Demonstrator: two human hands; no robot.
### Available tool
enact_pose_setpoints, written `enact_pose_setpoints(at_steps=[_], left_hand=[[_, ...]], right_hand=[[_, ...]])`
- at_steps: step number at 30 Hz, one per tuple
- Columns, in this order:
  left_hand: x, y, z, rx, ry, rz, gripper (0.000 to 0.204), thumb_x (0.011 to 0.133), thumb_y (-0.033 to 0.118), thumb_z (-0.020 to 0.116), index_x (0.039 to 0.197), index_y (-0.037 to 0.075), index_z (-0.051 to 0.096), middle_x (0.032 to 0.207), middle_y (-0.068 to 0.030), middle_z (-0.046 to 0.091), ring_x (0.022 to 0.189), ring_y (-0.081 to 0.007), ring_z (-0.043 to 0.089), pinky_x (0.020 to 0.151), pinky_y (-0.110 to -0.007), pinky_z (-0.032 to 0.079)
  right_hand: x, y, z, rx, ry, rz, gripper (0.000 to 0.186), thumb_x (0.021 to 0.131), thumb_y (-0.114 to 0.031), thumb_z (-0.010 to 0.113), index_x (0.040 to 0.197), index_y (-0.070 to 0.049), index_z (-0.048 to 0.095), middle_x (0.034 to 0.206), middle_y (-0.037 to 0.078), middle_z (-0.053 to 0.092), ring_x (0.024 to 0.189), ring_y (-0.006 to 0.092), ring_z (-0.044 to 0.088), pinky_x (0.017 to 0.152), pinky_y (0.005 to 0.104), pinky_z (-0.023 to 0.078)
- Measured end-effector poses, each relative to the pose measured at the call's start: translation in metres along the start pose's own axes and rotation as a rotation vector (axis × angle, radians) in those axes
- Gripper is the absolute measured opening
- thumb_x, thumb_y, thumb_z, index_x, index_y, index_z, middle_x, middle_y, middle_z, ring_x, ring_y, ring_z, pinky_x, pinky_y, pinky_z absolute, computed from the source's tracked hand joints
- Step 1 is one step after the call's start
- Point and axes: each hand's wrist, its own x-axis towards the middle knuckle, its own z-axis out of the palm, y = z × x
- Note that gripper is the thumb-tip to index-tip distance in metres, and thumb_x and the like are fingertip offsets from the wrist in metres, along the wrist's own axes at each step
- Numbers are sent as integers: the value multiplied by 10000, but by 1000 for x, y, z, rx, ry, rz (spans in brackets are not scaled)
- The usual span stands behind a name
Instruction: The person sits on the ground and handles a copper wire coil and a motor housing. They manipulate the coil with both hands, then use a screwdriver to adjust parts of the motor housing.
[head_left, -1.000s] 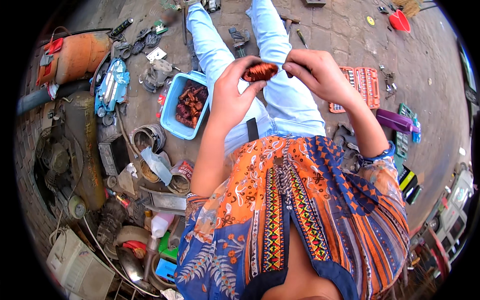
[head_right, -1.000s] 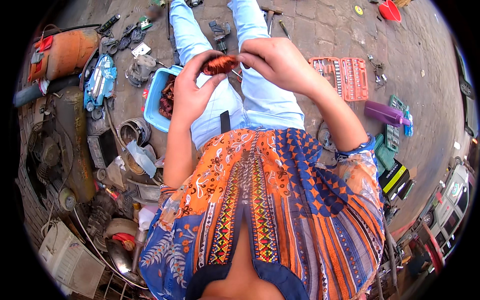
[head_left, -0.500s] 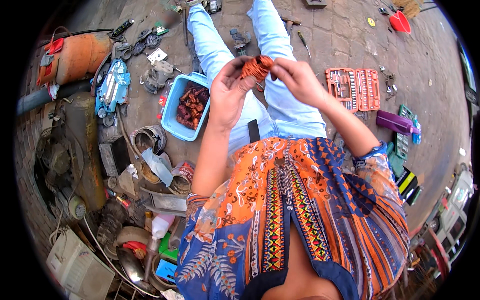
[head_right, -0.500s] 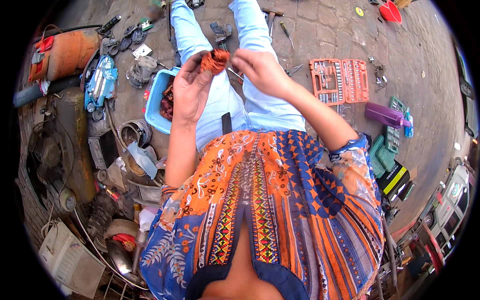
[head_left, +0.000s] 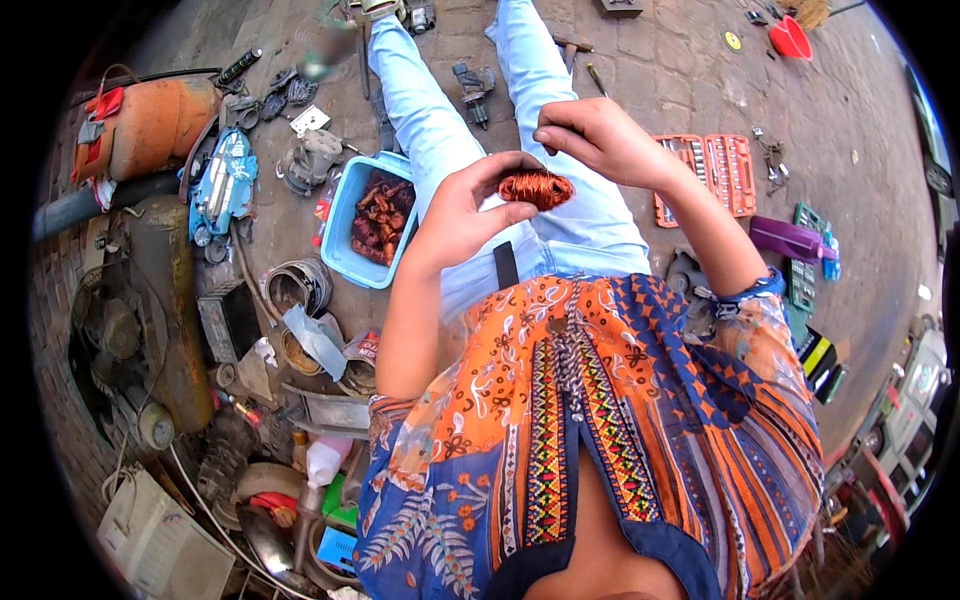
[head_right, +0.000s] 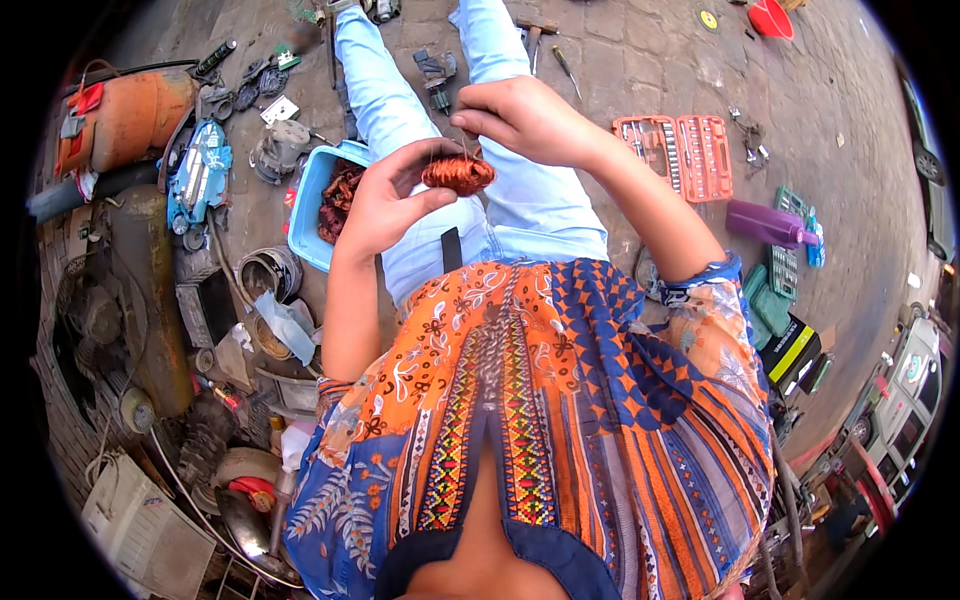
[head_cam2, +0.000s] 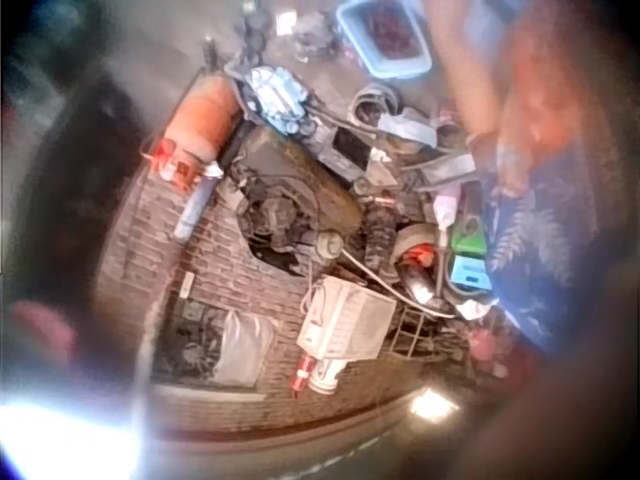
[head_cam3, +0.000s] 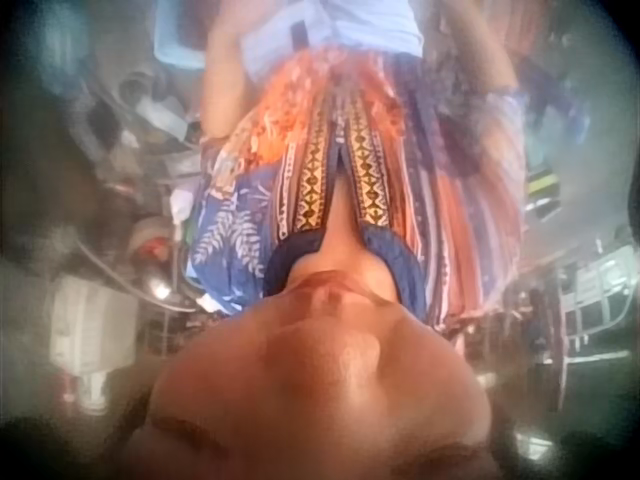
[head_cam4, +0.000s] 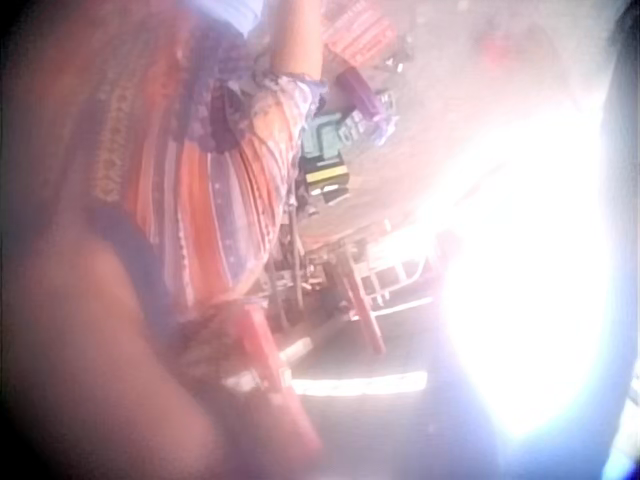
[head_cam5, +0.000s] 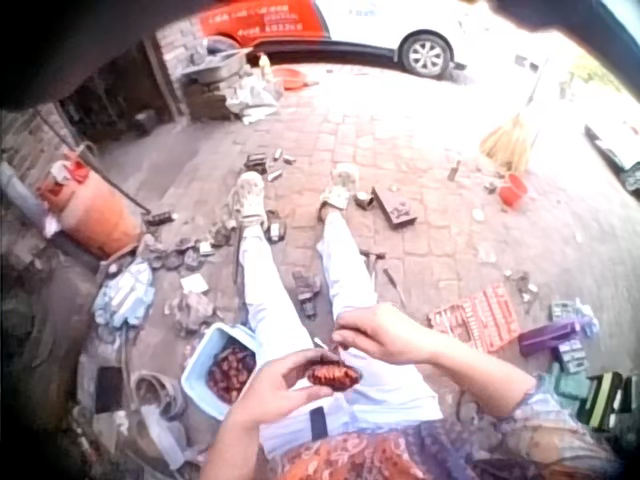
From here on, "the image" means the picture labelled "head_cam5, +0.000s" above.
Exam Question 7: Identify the person's left hand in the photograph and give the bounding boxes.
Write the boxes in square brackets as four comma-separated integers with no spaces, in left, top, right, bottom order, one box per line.
[233,347,346,429]

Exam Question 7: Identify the person's right hand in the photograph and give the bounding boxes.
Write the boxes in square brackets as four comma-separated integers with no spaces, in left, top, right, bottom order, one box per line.
[332,302,437,366]

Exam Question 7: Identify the black tool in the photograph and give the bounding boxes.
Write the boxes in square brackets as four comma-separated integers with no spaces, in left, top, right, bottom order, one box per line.
[291,269,322,322]

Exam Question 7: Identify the hammer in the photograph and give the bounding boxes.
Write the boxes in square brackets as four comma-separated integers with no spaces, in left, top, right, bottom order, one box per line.
[359,249,409,307]

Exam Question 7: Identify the person's legs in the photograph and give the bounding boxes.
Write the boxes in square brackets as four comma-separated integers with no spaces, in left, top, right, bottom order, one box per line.
[227,162,446,457]

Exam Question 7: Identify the red socket tool case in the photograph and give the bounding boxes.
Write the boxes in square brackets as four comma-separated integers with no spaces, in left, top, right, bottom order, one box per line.
[428,282,522,354]

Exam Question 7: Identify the brown metal box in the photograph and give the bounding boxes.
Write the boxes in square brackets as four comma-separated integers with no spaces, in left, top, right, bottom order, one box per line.
[371,184,420,230]

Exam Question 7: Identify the heap of red crayfish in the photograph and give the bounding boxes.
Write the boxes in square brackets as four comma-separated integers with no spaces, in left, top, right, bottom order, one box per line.
[206,344,258,404]

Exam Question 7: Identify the light blue plastic basin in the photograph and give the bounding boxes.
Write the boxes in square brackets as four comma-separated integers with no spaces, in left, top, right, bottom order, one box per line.
[180,322,262,422]

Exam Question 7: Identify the purple box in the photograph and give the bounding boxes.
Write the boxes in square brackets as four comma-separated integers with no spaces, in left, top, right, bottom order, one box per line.
[517,317,584,359]

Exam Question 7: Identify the grey sandal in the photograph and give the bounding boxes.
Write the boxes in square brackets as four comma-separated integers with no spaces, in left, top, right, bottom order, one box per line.
[131,371,187,422]

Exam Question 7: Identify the small red bucket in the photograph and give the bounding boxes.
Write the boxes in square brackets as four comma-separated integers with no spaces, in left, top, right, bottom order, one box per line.
[497,172,530,209]

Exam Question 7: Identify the heap of blue white cloth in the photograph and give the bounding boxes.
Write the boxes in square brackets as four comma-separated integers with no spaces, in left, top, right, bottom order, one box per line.
[92,257,157,330]

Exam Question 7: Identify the straw broom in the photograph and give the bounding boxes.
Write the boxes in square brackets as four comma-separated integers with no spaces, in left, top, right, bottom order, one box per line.
[478,58,552,175]

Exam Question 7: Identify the crumpled white plastic sheet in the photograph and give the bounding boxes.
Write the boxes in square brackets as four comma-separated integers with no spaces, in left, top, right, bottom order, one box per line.
[224,74,282,126]

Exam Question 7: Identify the green black box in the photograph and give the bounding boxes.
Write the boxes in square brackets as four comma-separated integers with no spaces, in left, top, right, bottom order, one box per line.
[578,371,627,431]

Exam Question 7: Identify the orange plastic basin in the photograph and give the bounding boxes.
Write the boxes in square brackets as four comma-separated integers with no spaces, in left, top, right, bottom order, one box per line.
[271,64,312,92]

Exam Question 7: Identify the orange gas cylinder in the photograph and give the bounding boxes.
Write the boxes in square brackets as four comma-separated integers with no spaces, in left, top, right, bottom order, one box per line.
[36,149,145,261]

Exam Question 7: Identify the grey metal basin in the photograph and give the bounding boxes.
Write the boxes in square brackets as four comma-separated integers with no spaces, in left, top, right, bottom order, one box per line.
[181,47,255,85]

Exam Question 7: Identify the white car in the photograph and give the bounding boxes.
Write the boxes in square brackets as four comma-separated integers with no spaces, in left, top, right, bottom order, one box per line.
[313,0,472,80]

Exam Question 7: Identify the red vehicle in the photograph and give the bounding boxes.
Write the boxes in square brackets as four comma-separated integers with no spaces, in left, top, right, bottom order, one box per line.
[196,0,331,50]

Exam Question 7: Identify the grey pipe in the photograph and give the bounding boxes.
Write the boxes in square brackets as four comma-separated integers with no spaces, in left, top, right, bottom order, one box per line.
[0,160,47,227]

